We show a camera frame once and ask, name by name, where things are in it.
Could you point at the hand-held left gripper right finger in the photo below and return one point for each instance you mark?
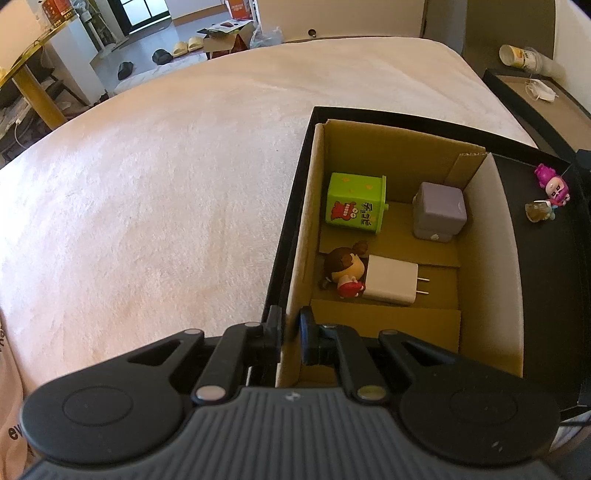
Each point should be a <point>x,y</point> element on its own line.
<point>307,325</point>

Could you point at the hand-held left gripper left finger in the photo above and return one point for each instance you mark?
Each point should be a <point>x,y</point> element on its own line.
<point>276,323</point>

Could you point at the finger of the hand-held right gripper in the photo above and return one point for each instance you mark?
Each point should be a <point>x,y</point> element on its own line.
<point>584,167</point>

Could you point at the pink-haired toy figurine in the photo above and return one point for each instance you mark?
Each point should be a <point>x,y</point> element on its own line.
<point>554,184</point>

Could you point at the brown-haired toy figurine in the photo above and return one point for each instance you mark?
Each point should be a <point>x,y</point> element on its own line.
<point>344,265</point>

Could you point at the white plug charger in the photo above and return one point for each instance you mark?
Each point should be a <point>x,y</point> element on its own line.
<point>392,279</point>

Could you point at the black shallow tray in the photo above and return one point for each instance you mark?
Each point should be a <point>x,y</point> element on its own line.
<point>545,286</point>

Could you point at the green toy box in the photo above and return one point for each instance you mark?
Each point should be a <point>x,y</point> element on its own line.
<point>355,203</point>

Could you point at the purple cube charger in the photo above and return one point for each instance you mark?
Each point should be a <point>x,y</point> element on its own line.
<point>438,207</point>

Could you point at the brown-topped black nightstand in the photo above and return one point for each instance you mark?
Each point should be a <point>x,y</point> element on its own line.
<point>554,115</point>

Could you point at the white face mask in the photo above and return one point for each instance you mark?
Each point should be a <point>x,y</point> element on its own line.
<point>542,90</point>

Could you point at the stack of clear plastic cups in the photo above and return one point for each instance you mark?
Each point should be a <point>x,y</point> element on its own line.
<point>547,64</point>

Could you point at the printed paper cup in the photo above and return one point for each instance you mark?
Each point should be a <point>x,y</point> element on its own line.
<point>513,56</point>

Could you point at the dark headboard panel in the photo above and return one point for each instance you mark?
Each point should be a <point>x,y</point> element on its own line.
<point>485,32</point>

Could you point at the white floor rug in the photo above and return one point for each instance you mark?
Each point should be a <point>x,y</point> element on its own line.
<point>134,83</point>

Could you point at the clear plastic bag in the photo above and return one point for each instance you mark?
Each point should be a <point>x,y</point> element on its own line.
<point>267,37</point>

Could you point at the black slipper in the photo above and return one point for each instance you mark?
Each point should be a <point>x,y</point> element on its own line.
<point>125,70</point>
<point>161,56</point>

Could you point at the torn cardboard box with papers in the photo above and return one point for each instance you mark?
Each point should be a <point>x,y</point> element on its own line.
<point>226,37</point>

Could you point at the beige slipper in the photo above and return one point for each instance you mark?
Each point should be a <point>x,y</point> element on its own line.
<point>195,43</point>
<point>179,49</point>

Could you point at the orange-red cardboard box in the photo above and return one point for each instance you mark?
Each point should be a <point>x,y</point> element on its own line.
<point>238,8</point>

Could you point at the yellow wooden table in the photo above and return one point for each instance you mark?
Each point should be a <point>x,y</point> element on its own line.
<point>34,85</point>

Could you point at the black-framed glass door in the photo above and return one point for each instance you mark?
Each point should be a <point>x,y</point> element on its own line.
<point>143,9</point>

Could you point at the red gift box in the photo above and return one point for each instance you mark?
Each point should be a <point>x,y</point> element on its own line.
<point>57,11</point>

